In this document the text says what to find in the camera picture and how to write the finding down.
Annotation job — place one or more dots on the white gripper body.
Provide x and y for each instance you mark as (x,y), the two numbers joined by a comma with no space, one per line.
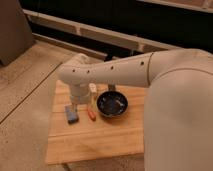
(80,94)

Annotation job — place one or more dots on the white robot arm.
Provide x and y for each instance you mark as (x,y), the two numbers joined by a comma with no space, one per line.
(178,108)

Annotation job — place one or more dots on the dark ceramic bowl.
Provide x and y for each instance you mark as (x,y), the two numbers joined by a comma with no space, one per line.
(112,104)

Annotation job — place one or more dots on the small white bottle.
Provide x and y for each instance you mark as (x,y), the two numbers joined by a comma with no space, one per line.
(93,90)

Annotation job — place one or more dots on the blue sponge block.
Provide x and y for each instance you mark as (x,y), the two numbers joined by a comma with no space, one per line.
(71,115)

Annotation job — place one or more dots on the orange carrot toy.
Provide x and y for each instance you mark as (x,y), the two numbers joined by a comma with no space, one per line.
(91,113)

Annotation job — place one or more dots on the small dark brown block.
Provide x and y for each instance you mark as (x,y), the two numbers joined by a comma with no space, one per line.
(111,87)

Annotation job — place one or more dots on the wooden board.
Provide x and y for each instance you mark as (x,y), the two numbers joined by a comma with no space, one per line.
(102,138)

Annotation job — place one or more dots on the grey cabinet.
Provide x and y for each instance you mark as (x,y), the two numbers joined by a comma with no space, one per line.
(15,33)

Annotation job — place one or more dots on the black bracket on rail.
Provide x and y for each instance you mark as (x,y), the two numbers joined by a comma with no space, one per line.
(108,57)

